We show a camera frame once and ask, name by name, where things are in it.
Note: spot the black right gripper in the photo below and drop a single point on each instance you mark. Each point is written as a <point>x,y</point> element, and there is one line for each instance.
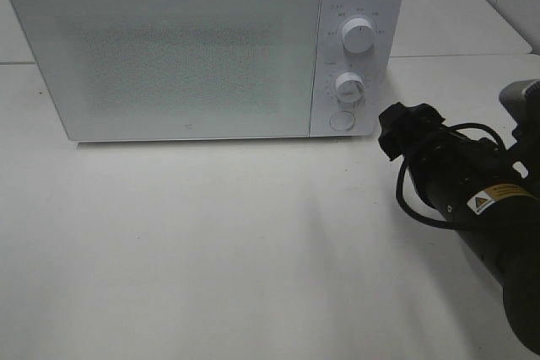
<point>411,132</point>

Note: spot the round door release button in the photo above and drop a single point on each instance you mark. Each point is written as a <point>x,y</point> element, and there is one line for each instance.
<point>342,121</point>

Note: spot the white microwave door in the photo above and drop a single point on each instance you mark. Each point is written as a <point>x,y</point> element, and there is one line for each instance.
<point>130,70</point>

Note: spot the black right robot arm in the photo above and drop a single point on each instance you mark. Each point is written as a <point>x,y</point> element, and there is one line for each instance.
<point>460,178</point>

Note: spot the lower white timer knob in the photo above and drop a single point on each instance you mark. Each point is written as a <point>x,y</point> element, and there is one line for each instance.
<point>349,88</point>

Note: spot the upper white power knob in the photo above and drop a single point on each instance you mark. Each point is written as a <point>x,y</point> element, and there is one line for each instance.
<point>358,34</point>

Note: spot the white microwave oven body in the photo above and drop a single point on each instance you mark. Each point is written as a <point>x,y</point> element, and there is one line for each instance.
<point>363,1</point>

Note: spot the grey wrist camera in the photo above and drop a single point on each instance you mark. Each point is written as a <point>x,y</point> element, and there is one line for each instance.
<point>521,101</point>

